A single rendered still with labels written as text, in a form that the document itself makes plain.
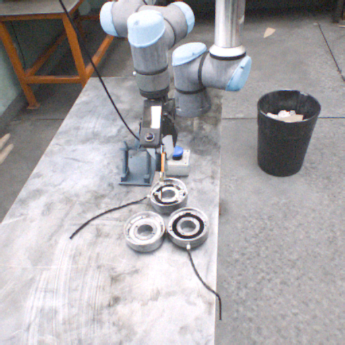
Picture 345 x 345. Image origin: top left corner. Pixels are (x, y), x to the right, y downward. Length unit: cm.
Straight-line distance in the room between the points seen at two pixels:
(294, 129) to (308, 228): 52
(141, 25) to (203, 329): 62
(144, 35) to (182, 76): 52
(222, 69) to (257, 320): 107
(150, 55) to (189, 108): 56
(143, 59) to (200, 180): 43
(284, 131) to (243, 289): 84
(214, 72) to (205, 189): 39
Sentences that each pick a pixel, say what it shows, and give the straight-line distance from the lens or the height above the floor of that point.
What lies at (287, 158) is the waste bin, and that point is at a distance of 213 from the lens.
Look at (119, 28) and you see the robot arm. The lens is 91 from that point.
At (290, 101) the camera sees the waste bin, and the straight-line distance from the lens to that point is 226.
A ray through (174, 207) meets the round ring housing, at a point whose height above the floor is 83.
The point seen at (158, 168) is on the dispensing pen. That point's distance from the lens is 91.
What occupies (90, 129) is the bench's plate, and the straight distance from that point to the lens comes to 133.
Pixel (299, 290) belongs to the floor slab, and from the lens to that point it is 179.
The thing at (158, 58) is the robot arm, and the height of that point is 121.
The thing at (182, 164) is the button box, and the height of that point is 84.
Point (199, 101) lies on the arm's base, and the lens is 129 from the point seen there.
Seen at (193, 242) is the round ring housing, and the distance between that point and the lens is 86.
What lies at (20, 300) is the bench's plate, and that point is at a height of 80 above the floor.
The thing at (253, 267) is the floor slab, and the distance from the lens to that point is 182.
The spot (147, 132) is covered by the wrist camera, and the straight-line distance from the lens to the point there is 79.
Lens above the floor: 152
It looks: 42 degrees down
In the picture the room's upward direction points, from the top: 7 degrees counter-clockwise
